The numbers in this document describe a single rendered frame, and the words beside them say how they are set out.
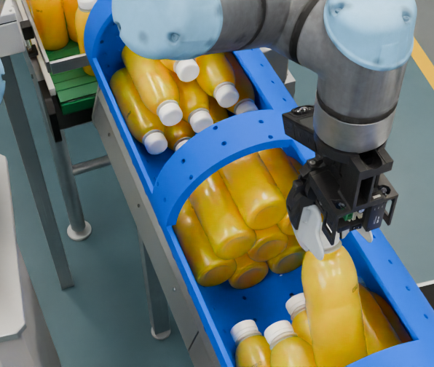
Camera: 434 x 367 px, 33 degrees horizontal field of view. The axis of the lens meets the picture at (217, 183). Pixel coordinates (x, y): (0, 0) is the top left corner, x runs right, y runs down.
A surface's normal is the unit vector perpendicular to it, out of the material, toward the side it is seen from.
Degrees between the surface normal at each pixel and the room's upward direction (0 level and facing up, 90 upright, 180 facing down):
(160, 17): 63
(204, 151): 28
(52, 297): 0
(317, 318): 73
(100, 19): 52
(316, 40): 67
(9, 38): 90
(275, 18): 82
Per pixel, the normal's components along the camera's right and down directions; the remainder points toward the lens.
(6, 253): 0.00, -0.64
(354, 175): -0.93, 0.29
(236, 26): 0.75, 0.48
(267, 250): 0.38, 0.69
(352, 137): -0.15, 0.76
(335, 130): -0.63, 0.60
